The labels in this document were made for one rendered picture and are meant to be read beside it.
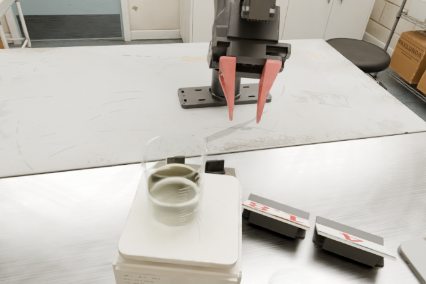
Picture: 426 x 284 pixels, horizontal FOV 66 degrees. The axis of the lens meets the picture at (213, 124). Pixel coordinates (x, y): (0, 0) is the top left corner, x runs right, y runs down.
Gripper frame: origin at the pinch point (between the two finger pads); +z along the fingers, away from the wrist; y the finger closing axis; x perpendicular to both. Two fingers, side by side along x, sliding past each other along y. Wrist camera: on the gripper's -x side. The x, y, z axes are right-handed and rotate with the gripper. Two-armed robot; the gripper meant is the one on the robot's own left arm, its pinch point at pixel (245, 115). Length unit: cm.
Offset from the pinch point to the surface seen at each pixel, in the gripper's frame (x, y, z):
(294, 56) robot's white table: 43, 16, -31
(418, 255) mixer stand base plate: 3.7, 23.7, 15.4
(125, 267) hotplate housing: -6.1, -11.2, 18.8
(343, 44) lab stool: 113, 56, -76
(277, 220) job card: 3.5, 5.5, 13.0
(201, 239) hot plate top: -6.3, -3.9, 15.4
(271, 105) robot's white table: 26.1, 7.5, -10.5
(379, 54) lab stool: 107, 71, -69
